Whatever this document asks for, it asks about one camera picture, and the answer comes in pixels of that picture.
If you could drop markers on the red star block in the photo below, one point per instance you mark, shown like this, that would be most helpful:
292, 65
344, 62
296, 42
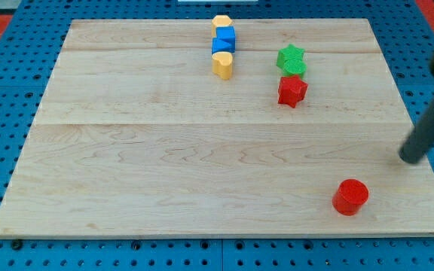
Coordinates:
291, 90

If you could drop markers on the red cylinder block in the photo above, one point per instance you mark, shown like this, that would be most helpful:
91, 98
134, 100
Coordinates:
350, 196

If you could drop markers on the green cylinder block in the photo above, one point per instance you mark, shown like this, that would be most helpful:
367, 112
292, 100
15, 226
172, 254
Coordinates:
294, 67

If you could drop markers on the blue triangle block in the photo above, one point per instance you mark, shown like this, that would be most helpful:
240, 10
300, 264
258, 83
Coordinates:
219, 45

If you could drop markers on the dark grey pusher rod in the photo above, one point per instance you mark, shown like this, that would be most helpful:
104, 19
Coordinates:
421, 138

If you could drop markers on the green star block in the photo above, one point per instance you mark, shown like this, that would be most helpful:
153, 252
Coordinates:
288, 53

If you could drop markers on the yellow hexagon block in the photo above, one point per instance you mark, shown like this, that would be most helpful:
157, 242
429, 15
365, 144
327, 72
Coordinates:
220, 21

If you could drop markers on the blue cube block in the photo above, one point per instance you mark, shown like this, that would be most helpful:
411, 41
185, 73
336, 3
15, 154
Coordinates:
226, 33

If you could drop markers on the yellow heart block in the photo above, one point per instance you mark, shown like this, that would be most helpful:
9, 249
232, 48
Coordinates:
222, 64

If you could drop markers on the wooden board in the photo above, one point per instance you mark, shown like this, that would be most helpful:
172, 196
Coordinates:
136, 138

